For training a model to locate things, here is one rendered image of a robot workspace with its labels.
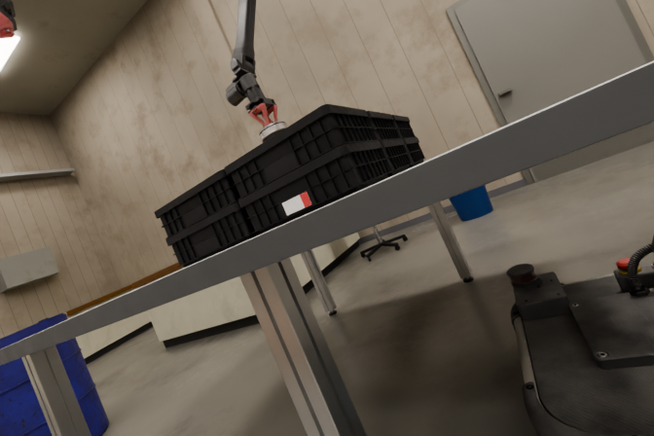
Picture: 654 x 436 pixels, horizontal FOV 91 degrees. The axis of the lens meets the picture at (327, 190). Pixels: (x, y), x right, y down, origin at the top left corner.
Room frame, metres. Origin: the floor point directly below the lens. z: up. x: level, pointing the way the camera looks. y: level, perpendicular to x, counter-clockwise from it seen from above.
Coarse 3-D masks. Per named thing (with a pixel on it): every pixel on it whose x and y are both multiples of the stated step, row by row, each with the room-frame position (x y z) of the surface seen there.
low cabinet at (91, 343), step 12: (132, 288) 5.43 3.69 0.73; (96, 300) 4.90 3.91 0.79; (108, 300) 5.07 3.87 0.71; (72, 312) 4.60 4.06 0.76; (144, 312) 5.45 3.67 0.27; (120, 324) 5.09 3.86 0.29; (132, 324) 5.24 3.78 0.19; (144, 324) 5.39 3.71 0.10; (84, 336) 4.66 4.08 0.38; (96, 336) 4.78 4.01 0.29; (108, 336) 4.91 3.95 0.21; (120, 336) 5.04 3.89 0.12; (132, 336) 5.21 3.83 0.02; (84, 348) 4.61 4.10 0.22; (96, 348) 4.73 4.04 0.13; (108, 348) 4.88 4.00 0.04
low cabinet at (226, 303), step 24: (336, 240) 3.84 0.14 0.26; (336, 264) 3.74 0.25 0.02; (216, 288) 2.90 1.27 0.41; (240, 288) 2.77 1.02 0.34; (168, 312) 3.25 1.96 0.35; (192, 312) 3.10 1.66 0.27; (216, 312) 2.95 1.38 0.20; (240, 312) 2.82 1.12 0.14; (168, 336) 3.32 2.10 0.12; (192, 336) 3.20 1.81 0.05
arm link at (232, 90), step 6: (234, 60) 1.11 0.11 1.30; (234, 66) 1.11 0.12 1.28; (240, 66) 1.10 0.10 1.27; (234, 72) 1.11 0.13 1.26; (240, 72) 1.11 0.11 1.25; (246, 72) 1.12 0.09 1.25; (234, 78) 1.13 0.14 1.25; (234, 84) 1.15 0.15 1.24; (228, 90) 1.16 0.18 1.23; (234, 90) 1.13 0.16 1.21; (228, 96) 1.14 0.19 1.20; (234, 96) 1.14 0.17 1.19; (240, 96) 1.14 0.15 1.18; (246, 96) 1.16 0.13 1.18; (234, 102) 1.15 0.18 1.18
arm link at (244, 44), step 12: (240, 0) 1.13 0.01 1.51; (252, 0) 1.13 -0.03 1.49; (240, 12) 1.13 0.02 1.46; (252, 12) 1.14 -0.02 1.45; (240, 24) 1.13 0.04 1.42; (252, 24) 1.14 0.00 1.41; (240, 36) 1.13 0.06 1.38; (252, 36) 1.14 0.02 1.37; (240, 48) 1.11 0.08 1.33; (252, 48) 1.15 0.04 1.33; (240, 60) 1.11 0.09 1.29; (252, 60) 1.15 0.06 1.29; (252, 72) 1.16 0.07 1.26
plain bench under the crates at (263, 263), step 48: (576, 96) 0.25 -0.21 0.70; (624, 96) 0.24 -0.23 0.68; (480, 144) 0.28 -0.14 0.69; (528, 144) 0.27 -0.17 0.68; (576, 144) 0.25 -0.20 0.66; (384, 192) 0.33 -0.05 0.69; (432, 192) 0.31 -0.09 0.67; (288, 240) 0.39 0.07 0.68; (144, 288) 0.53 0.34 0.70; (192, 288) 0.48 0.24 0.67; (288, 288) 0.50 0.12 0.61; (48, 336) 0.71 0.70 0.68; (288, 336) 0.48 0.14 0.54; (48, 384) 0.91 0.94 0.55; (288, 384) 0.50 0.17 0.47; (336, 384) 0.51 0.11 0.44; (336, 432) 0.48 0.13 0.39
